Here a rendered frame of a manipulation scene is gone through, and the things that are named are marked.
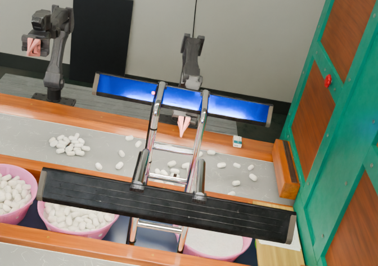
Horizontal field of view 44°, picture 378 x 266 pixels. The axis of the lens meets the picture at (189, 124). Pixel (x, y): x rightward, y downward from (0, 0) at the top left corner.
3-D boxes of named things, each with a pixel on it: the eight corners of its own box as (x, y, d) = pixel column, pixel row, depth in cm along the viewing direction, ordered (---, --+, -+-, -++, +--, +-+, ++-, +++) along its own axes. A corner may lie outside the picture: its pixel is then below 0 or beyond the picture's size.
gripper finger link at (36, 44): (34, 46, 168) (42, 37, 176) (14, 43, 167) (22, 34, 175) (34, 64, 171) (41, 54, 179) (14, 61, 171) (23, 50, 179)
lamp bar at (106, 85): (96, 85, 166) (98, 66, 162) (267, 117, 168) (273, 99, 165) (91, 95, 159) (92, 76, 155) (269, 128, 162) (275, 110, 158)
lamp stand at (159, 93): (139, 180, 183) (156, 78, 160) (190, 189, 184) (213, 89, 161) (132, 212, 166) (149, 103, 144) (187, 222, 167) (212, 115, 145)
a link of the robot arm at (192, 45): (202, 80, 187) (205, 29, 206) (180, 76, 186) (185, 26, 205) (197, 99, 197) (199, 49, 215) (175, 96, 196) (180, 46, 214)
